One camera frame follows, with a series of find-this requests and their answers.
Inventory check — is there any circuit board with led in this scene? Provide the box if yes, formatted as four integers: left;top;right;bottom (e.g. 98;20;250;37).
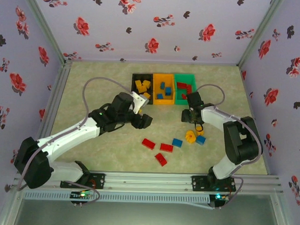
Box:
69;190;95;200
214;193;230;202

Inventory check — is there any lavender arm cable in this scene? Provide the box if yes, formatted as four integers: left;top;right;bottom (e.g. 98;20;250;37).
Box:
15;74;135;206
191;83;265;212

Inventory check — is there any left circuit board with LED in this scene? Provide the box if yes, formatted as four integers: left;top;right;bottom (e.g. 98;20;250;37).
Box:
69;190;95;200

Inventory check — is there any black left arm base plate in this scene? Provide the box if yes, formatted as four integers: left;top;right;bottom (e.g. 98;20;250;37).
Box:
60;172;106;190

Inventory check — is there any aluminium mounting rail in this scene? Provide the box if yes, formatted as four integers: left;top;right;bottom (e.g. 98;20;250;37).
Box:
14;167;284;196

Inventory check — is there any green plastic bin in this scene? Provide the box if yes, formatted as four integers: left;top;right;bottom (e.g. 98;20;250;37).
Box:
173;73;199;106

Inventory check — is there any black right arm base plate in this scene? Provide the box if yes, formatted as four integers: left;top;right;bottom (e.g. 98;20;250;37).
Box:
191;175;237;192

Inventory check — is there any lavender left arm cable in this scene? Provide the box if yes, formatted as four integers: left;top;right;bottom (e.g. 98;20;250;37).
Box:
15;74;135;206

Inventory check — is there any lavender right arm cable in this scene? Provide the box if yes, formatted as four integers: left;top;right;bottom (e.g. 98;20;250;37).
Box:
191;83;265;212

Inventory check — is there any aluminium side rail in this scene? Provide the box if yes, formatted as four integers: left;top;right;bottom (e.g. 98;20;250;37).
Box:
37;60;73;140

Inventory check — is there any black plastic bin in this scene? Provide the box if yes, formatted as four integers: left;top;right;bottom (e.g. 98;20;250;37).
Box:
130;73;155;106

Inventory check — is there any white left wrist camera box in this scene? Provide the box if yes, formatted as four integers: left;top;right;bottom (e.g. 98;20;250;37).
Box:
130;91;150;108

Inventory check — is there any aluminium lower frame post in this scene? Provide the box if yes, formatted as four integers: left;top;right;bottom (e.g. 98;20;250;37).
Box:
269;194;296;225
0;185;26;225

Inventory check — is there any right circuit board with LED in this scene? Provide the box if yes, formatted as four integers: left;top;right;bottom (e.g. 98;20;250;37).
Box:
214;193;230;202

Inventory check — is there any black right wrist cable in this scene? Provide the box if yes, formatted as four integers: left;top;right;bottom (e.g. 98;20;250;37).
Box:
193;121;205;133

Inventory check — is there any aluminium corner post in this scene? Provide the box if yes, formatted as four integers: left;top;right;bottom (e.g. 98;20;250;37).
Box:
236;0;286;72
17;0;74;65

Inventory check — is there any grey slotted cable duct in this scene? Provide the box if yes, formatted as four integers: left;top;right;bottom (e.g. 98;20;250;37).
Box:
22;188;211;207

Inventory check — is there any orange plastic bin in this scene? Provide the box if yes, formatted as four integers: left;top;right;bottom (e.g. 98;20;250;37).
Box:
152;73;177;106

